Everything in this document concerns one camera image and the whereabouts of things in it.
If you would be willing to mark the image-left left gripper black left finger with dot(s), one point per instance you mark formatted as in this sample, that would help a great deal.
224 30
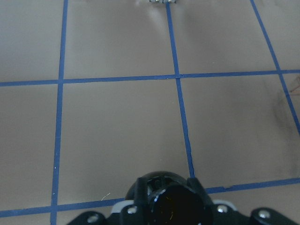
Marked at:
128 212

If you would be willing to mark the dark wine bottle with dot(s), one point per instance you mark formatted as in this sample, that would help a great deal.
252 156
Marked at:
170 200

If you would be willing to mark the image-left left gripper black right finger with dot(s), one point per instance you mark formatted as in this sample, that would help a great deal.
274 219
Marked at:
222 214

